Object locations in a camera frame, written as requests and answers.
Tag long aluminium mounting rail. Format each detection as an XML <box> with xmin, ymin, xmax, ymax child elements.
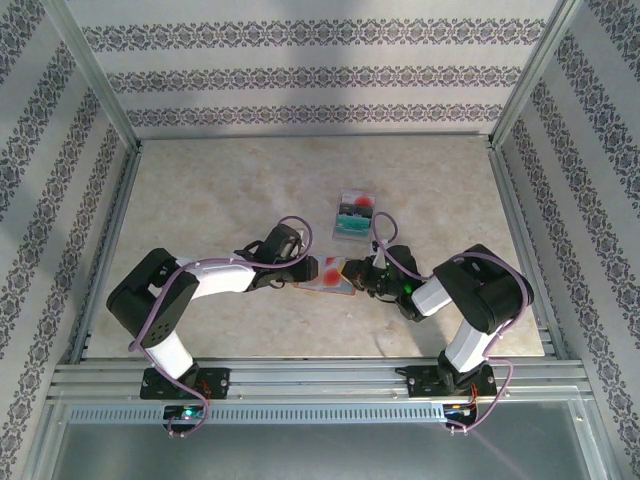
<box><xmin>47</xmin><ymin>355</ymin><xmax>596</xmax><ymax>401</ymax></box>

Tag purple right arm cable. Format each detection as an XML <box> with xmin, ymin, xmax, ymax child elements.
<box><xmin>371</xmin><ymin>211</ymin><xmax>535</xmax><ymax>435</ymax></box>

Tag aluminium back rail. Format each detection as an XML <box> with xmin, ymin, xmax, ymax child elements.
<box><xmin>135</xmin><ymin>130</ymin><xmax>494</xmax><ymax>141</ymax></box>

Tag teal credit card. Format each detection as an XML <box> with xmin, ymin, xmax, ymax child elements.
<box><xmin>333</xmin><ymin>213</ymin><xmax>372</xmax><ymax>239</ymax></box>

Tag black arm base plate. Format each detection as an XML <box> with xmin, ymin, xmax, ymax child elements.
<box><xmin>139</xmin><ymin>366</ymin><xmax>232</xmax><ymax>401</ymax></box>
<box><xmin>394</xmin><ymin>364</ymin><xmax>500</xmax><ymax>400</ymax></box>

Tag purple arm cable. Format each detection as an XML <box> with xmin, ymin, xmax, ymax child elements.
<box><xmin>371</xmin><ymin>211</ymin><xmax>535</xmax><ymax>435</ymax></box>
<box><xmin>128</xmin><ymin>215</ymin><xmax>315</xmax><ymax>439</ymax></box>

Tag grey slotted cable duct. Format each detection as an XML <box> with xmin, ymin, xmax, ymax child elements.
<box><xmin>69</xmin><ymin>403</ymin><xmax>447</xmax><ymax>426</ymax></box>

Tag aluminium frame post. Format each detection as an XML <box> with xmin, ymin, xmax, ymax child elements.
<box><xmin>487</xmin><ymin>0</ymin><xmax>589</xmax><ymax>151</ymax></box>
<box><xmin>42</xmin><ymin>0</ymin><xmax>144</xmax><ymax>151</ymax></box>

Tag black VIP credit card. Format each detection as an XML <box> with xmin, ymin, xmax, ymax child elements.
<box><xmin>338</xmin><ymin>199</ymin><xmax>372</xmax><ymax>219</ymax></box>

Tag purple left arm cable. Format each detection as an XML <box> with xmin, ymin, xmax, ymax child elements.
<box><xmin>128</xmin><ymin>215</ymin><xmax>315</xmax><ymax>439</ymax></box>

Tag small circuit board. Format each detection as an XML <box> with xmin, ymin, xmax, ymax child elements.
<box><xmin>163</xmin><ymin>404</ymin><xmax>207</xmax><ymax>426</ymax></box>
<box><xmin>443</xmin><ymin>402</ymin><xmax>479</xmax><ymax>420</ymax></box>

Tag clear plastic card box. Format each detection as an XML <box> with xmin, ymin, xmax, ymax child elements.
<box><xmin>330</xmin><ymin>188</ymin><xmax>377</xmax><ymax>245</ymax></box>

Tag grey metal panel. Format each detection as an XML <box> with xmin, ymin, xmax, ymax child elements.
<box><xmin>29</xmin><ymin>399</ymin><xmax>619</xmax><ymax>480</ymax></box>

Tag aluminium side rail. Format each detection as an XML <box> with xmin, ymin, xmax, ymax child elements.
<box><xmin>487</xmin><ymin>139</ymin><xmax>571</xmax><ymax>362</ymax></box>
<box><xmin>74</xmin><ymin>142</ymin><xmax>144</xmax><ymax>364</ymax></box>

